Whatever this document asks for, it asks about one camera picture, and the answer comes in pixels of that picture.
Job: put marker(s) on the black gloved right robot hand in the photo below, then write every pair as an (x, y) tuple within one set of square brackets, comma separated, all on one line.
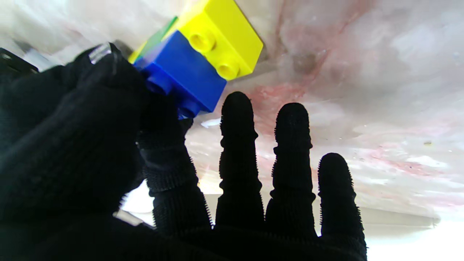
[(29, 94)]

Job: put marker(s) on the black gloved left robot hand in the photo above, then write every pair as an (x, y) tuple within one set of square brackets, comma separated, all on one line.
[(90, 174)]

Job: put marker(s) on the yellow toy brick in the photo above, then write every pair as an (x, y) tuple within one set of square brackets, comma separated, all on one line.
[(224, 36), (136, 54)]

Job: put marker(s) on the blue toy brick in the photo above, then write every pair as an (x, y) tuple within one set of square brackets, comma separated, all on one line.
[(181, 69)]

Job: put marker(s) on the green toy brick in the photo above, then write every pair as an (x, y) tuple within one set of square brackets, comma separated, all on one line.
[(159, 36)]

